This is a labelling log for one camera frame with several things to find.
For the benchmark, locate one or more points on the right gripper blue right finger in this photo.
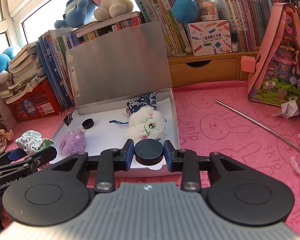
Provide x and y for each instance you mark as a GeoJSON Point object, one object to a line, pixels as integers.
{"type": "Point", "coordinates": [171, 157]}

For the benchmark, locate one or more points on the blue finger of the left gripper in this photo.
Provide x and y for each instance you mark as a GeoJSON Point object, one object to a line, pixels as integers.
{"type": "Point", "coordinates": [16, 154]}

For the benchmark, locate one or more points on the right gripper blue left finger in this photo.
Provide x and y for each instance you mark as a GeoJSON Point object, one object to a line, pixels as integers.
{"type": "Point", "coordinates": [126, 155]}

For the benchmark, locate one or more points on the black round puck lid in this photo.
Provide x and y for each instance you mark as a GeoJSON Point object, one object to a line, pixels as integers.
{"type": "Point", "coordinates": [149, 152]}

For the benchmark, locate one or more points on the mint green fabric scrunchie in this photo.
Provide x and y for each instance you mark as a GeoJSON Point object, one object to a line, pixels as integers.
{"type": "Point", "coordinates": [32, 142]}

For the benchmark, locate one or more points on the white fluffy plush toy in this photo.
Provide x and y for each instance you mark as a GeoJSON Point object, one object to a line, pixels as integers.
{"type": "Point", "coordinates": [146, 123]}

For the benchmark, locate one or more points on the blue white floral pouch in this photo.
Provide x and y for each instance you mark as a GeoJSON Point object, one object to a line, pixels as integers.
{"type": "Point", "coordinates": [140, 103]}

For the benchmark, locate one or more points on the purple plush toy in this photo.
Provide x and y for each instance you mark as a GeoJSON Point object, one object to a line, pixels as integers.
{"type": "Point", "coordinates": [72, 142]}

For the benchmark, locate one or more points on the black round puck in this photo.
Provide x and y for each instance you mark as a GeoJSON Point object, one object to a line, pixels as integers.
{"type": "Point", "coordinates": [88, 123]}

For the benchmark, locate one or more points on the silver open cardboard box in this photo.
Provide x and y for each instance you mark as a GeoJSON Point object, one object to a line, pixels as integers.
{"type": "Point", "coordinates": [109, 71]}

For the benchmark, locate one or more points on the red plastic crate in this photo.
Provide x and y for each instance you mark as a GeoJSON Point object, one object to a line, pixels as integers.
{"type": "Point", "coordinates": [41, 102]}

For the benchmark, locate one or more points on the black binder clip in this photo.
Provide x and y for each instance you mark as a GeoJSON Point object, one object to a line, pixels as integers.
{"type": "Point", "coordinates": [67, 117]}

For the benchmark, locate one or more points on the metal straw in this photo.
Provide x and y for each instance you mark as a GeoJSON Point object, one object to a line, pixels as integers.
{"type": "Point", "coordinates": [260, 125]}

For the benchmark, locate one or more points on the wooden drawer shelf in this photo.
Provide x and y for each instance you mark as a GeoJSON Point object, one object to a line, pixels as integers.
{"type": "Point", "coordinates": [189, 70]}

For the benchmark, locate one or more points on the stack of books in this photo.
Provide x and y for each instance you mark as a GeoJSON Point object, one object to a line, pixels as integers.
{"type": "Point", "coordinates": [26, 72]}

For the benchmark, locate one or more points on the blue plush toy left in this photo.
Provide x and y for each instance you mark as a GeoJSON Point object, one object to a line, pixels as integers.
{"type": "Point", "coordinates": [5, 57]}

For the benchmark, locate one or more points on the row of blue books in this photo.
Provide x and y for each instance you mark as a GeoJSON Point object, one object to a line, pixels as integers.
{"type": "Point", "coordinates": [52, 55]}

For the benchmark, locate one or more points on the white printer box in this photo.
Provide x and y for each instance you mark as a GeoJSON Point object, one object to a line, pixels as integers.
{"type": "Point", "coordinates": [210, 37]}

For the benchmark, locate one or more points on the white paper origami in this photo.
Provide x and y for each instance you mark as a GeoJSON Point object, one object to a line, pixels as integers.
{"type": "Point", "coordinates": [288, 110]}

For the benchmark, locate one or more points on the pink house-shaped toy case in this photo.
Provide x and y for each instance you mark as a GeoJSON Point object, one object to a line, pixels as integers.
{"type": "Point", "coordinates": [274, 75]}

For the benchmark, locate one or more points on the blue plush ball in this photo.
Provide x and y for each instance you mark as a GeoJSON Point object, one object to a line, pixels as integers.
{"type": "Point", "coordinates": [185, 11]}

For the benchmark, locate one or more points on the blue plush elephant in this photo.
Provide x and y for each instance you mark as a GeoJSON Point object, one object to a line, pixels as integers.
{"type": "Point", "coordinates": [76, 14]}

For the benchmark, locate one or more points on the row of colourful books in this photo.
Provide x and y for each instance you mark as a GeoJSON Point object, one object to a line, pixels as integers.
{"type": "Point", "coordinates": [248, 20]}

